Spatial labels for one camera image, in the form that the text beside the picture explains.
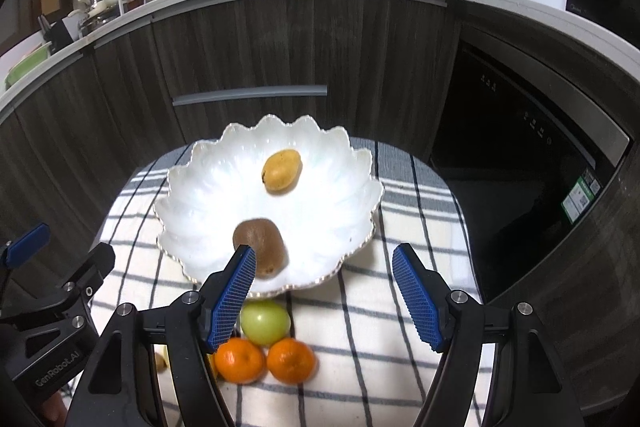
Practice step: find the brown kiwi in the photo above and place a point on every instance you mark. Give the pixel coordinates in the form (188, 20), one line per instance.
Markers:
(264, 237)

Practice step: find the black dishwasher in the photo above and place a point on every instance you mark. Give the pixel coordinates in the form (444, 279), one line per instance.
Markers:
(525, 153)

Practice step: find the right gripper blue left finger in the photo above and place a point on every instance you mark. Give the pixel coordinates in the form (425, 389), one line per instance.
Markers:
(197, 324)

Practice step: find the green cutting board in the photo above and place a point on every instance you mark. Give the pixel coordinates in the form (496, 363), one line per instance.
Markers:
(27, 64)

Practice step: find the black white checked tablecloth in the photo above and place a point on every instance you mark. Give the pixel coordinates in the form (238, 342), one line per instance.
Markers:
(373, 369)

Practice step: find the yellow lemon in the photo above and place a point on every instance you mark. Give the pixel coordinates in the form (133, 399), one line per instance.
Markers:
(209, 356)

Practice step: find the orange mandarin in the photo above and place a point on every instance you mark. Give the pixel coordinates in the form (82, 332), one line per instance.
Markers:
(239, 361)
(291, 362)

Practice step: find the person right hand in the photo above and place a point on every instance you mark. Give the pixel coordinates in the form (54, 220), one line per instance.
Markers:
(54, 411)

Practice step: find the white scalloped ceramic bowl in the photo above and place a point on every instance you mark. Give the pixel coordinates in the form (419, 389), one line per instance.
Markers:
(324, 219)

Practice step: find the small tan longan fruit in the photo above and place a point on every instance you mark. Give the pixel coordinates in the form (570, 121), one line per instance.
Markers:
(160, 362)

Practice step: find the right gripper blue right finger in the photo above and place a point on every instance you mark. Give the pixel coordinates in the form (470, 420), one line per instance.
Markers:
(452, 323)

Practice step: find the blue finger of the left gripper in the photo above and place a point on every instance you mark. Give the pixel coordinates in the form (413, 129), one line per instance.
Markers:
(16, 253)
(77, 290)

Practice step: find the green apple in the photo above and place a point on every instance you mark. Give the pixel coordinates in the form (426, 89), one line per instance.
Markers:
(264, 322)

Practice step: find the grey drawer handle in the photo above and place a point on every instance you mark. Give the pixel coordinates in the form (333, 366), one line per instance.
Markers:
(294, 91)

